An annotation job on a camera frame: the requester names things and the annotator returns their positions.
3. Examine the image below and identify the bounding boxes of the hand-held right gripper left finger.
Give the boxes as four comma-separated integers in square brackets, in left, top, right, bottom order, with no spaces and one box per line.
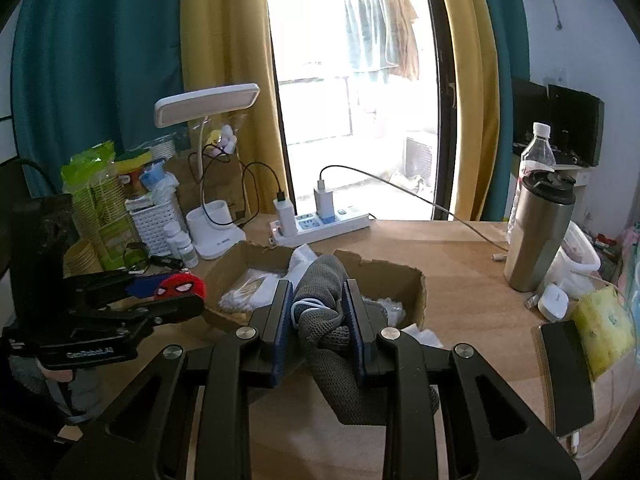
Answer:
[52,280,294,480]

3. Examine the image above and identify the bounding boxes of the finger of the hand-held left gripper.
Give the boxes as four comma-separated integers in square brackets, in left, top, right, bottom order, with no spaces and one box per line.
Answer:
[65,292,207,334]
[64,270,171,307]

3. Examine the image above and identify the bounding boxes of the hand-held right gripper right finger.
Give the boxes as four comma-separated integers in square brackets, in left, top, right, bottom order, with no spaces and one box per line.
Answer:
[344,279,583,480]

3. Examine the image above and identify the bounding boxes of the red spider mask plush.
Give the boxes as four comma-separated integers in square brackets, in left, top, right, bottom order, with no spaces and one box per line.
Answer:
[153,272,207,302]

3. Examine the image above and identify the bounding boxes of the clear bag of cotton swabs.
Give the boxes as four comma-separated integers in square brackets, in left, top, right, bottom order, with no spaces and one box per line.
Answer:
[218,268,282,317]

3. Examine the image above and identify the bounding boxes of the brown cardboard box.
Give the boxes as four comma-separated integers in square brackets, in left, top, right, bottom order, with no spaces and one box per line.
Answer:
[201,240,429,332]

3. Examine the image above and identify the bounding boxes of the grey sock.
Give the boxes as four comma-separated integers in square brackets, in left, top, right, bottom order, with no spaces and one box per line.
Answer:
[291,253,442,427]

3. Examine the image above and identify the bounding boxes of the person's left forearm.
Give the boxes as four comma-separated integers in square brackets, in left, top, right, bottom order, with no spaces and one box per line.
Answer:
[7,357,103,426]

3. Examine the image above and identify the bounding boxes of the person's left hand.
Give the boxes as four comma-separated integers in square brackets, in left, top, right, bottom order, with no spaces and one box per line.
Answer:
[41,366,77,385]

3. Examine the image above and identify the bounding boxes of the stack of brown paper cups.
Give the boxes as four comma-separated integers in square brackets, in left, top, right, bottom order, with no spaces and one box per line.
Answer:
[64,237,104,279]

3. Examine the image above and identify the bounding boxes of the green lens glasses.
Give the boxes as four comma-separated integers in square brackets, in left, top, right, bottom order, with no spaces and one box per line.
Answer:
[123,241,152,269]

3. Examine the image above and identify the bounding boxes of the white pill bottle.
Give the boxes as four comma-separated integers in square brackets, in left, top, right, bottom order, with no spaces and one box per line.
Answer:
[163,222,184,257]
[177,232,200,269]

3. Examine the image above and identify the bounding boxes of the white woven plastic basket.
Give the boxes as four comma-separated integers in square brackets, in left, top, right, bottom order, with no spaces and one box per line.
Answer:
[124,194,189,257]

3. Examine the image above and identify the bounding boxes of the white paper towel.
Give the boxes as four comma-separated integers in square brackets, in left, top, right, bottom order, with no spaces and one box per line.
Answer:
[286,243,444,350]

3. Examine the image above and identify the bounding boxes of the green packet of paper cups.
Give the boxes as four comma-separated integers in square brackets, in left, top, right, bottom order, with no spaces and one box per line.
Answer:
[60,140,147,272]

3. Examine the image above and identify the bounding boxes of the yellow lid can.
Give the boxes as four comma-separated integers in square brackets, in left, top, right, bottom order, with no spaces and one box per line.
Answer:
[117,162,152,202]

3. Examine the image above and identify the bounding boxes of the white power strip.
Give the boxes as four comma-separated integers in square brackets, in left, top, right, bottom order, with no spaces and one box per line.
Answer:
[268,212,371,249]

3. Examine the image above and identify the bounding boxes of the white charger plug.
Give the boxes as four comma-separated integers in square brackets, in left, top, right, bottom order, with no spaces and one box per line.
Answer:
[273,189,299,237]
[313,179,334,224]

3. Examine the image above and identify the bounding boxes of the brown paper bag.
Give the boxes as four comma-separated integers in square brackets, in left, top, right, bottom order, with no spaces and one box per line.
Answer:
[166,152,252,232]

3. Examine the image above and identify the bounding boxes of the outdoor air conditioner unit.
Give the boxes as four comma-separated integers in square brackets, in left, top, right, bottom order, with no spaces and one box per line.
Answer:
[402,132,439,182]

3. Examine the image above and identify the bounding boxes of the steel tumbler black lid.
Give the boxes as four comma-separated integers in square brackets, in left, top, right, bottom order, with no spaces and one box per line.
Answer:
[503,169,577,294]

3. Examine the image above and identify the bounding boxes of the teal curtain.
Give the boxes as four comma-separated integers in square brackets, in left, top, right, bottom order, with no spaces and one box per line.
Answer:
[472,0,532,222]
[12,0,185,198]

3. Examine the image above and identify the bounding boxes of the small white charger box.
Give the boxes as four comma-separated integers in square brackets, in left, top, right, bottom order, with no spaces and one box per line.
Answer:
[537,283,584,322]

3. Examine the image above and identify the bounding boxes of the white desk lamp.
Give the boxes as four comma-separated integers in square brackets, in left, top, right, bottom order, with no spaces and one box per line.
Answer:
[153,83,262,261]

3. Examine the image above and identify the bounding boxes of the black smartphone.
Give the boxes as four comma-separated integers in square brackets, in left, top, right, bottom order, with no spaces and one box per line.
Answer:
[538,318,596,439]

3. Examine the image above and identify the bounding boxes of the white plastic container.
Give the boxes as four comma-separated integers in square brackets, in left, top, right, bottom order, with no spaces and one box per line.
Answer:
[544,219,602,299]

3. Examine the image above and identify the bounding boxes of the yellow green tissue pack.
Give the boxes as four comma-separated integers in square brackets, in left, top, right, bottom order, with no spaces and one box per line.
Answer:
[571,287,637,382]

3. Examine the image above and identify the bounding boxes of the clear plastic water bottle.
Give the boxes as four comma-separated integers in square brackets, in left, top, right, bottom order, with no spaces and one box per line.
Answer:
[507,122,557,242]

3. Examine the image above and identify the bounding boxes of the yellow curtain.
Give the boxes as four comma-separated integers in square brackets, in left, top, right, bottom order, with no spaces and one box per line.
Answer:
[179,0,297,223]
[430,0,502,222]

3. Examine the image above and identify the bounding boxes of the black monitor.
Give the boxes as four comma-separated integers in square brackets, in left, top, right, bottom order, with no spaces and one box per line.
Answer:
[512,77,606,169]

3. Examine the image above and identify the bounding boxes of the hanging towels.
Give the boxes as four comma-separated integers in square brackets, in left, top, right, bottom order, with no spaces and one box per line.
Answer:
[343,0,421,82]

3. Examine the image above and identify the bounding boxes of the black lamp cable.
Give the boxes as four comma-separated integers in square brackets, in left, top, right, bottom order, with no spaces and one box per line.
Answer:
[187,152,287,229]

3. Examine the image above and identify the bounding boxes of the long charging cable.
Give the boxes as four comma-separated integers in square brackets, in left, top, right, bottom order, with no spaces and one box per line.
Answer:
[318,164,510,262]

